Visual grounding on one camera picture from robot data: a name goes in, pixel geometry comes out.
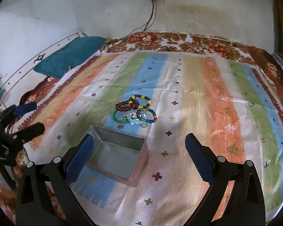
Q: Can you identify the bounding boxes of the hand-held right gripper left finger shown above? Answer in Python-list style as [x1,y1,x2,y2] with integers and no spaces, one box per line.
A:
[15,134,95,226]

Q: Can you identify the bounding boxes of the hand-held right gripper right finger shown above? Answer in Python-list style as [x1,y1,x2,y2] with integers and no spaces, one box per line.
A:
[185,133,267,226]

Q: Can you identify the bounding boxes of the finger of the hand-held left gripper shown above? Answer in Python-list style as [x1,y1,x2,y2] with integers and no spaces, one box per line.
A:
[0,102,37,124]
[6,122,46,145]

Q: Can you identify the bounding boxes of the rectangular metal tin box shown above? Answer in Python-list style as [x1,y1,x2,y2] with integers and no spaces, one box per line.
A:
[70,125,148,187]

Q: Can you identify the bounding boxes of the green jade bangle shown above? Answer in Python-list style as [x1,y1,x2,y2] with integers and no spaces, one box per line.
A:
[112,109,130,124]

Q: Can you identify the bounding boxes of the multicolour glass bead bracelet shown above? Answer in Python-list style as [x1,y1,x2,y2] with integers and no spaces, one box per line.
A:
[135,108,157,124]

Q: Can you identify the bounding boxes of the light blue stone bracelet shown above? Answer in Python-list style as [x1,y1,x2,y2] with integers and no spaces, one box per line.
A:
[125,112,147,126]

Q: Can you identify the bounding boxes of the dark red bead bracelet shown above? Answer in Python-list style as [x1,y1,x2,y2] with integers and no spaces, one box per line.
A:
[115,100,139,111]

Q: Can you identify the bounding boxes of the yellow and black bead bracelet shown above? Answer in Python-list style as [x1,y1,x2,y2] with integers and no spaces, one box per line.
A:
[128,94,152,110]

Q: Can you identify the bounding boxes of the white headboard panel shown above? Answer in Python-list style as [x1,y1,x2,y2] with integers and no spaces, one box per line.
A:
[0,32,85,110]

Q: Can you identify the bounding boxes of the striped colourful mat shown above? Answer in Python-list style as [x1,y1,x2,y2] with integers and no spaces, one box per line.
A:
[5,50,283,226]

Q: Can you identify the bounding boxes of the teal pillow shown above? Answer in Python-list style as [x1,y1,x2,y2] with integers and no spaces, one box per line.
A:
[33,36,108,79]

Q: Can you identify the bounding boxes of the black power cable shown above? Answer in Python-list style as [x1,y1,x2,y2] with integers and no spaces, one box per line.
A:
[107,0,158,52]

